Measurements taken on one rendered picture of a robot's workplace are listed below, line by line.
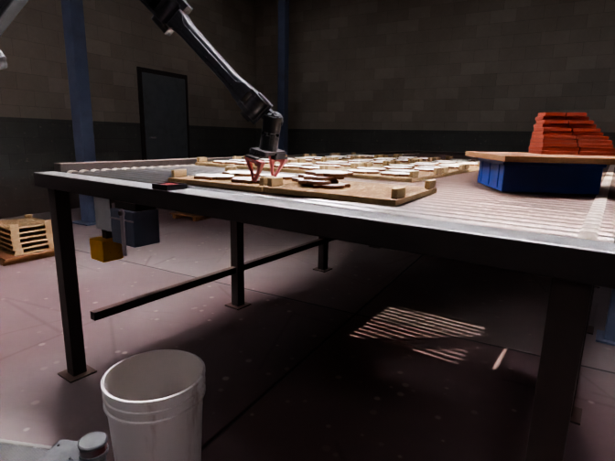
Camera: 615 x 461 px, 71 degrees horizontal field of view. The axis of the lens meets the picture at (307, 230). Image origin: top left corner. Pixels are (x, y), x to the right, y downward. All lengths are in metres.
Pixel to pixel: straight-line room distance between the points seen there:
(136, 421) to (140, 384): 0.27
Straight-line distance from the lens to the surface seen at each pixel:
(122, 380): 1.58
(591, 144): 1.84
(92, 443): 1.32
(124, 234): 1.57
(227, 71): 1.38
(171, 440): 1.43
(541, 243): 0.84
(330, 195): 1.16
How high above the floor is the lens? 1.08
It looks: 12 degrees down
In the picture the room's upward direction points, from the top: 1 degrees clockwise
